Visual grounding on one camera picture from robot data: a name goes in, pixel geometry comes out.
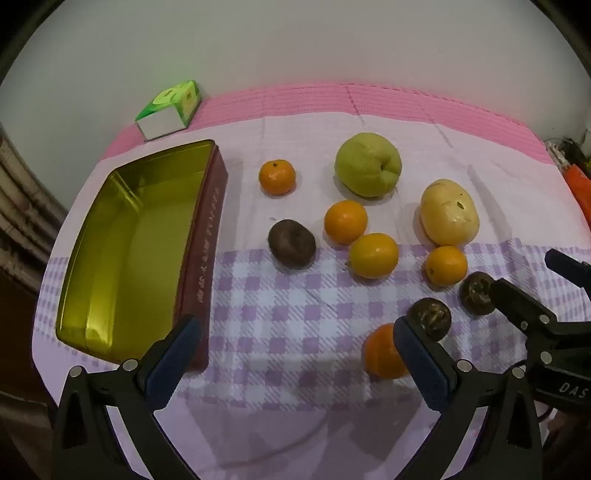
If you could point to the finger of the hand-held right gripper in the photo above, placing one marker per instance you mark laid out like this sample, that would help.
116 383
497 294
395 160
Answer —
565 264
512 300

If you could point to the green tissue box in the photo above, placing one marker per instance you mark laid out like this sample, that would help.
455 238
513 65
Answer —
171 108

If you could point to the small tangerine with stem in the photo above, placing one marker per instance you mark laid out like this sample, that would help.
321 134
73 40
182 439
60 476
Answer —
277 177

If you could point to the small orange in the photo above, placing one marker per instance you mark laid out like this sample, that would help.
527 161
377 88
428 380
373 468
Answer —
446 265

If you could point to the pink mat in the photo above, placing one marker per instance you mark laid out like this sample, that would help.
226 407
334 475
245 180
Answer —
323 99

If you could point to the round orange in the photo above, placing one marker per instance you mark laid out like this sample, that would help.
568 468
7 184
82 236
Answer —
381 353
345 222

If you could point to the large green pear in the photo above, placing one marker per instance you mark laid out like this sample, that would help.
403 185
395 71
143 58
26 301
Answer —
368 165

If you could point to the dark dried mangosteen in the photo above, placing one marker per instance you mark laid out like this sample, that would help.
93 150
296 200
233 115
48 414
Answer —
475 290
430 317

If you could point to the brown round fruit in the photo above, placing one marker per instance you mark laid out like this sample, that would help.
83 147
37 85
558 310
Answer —
292 243

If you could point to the yellow potato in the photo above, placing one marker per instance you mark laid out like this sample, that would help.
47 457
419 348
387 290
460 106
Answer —
449 212

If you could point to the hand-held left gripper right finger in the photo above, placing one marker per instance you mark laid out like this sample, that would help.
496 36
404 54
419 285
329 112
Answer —
422 364

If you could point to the maroon and gold tin box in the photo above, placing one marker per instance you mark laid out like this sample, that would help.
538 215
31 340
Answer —
134 244

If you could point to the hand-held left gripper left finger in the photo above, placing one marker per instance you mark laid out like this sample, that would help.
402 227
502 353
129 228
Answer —
175 360

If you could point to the yellow-orange orange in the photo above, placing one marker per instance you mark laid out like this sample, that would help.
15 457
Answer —
373 255

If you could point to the purple checked tablecloth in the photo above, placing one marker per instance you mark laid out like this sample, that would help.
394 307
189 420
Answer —
295 332

